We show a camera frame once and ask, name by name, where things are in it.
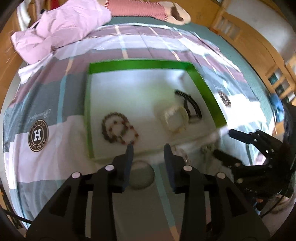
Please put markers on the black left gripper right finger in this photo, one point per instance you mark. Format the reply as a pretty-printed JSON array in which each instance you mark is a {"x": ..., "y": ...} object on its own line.
[{"x": 174, "y": 168}]

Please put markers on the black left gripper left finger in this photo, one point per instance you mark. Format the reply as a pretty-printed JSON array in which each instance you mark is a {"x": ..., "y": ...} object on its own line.
[{"x": 122, "y": 168}]

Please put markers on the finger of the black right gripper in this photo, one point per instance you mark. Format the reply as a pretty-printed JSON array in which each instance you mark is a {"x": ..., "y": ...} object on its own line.
[
  {"x": 246, "y": 138},
  {"x": 227, "y": 160}
]

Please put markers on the cream white wristwatch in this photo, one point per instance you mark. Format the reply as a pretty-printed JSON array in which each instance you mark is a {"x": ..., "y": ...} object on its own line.
[{"x": 173, "y": 117}]

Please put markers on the black strap wristwatch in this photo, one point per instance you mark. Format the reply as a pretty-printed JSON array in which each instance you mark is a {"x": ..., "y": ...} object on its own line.
[{"x": 191, "y": 107}]

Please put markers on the green cardboard box tray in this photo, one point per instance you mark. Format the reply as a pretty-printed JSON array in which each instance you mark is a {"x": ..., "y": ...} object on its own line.
[{"x": 143, "y": 90}]

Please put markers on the wooden footboard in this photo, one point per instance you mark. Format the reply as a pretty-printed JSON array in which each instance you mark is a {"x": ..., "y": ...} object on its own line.
[{"x": 277, "y": 75}]

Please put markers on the plaid patchwork bed sheet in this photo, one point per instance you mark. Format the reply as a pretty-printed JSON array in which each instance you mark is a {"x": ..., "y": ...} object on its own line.
[{"x": 45, "y": 138}]

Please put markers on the striped plush toy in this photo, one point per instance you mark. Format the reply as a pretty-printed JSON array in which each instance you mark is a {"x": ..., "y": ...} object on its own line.
[{"x": 165, "y": 11}]

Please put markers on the wooden headboard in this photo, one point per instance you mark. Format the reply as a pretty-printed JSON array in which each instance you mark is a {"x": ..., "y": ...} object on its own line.
[{"x": 10, "y": 59}]

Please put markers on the pink crumpled blanket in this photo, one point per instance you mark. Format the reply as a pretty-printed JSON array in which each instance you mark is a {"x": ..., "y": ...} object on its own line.
[{"x": 67, "y": 24}]

